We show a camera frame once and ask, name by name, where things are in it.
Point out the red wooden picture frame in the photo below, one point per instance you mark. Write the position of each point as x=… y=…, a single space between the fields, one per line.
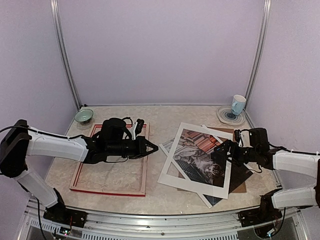
x=116 y=177

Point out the green ceramic bowl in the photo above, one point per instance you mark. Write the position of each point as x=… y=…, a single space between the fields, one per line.
x=84 y=116

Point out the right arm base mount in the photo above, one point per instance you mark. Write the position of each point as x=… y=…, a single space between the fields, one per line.
x=260 y=215

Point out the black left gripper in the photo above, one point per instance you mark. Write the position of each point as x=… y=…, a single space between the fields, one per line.
x=149 y=144

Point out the aluminium enclosure frame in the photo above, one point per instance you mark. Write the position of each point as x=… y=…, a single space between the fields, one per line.
x=165 y=212

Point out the light blue ceramic mug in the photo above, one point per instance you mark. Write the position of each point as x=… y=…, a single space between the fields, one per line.
x=238 y=104

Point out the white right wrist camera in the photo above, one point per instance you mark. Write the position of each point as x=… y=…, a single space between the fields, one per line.
x=242 y=137

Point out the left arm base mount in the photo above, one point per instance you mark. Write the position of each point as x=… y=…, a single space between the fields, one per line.
x=59 y=213

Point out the cat and books photo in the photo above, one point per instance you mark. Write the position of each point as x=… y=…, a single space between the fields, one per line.
x=192 y=155

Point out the round swirl pattern plate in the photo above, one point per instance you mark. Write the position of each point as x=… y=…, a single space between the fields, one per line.
x=225 y=115

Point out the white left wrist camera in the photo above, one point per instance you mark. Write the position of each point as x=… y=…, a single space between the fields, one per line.
x=136 y=128

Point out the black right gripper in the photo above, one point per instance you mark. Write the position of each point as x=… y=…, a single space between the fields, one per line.
x=228 y=143

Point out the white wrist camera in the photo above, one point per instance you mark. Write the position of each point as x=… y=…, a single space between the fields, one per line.
x=136 y=128
x=242 y=137

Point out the white mat board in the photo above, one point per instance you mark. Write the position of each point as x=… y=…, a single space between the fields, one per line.
x=170 y=174

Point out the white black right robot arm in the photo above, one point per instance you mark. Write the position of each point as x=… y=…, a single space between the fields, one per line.
x=278 y=159

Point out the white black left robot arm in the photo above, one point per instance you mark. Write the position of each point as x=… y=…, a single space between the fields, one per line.
x=22 y=141

